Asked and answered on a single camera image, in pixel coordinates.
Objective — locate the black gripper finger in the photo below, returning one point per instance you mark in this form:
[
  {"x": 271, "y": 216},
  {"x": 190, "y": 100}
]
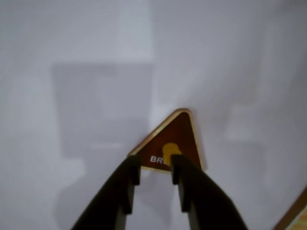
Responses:
[
  {"x": 208, "y": 201},
  {"x": 112, "y": 191}
]

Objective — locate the brown triangle piece yellow pin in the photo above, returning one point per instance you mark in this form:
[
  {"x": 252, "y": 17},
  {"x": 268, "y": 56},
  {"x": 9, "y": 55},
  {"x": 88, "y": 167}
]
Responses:
[{"x": 177, "y": 131}]

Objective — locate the wooden shapes puzzle board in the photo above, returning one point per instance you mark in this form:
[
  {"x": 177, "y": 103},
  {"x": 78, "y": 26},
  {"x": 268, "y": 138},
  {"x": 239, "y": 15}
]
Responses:
[{"x": 299, "y": 220}]

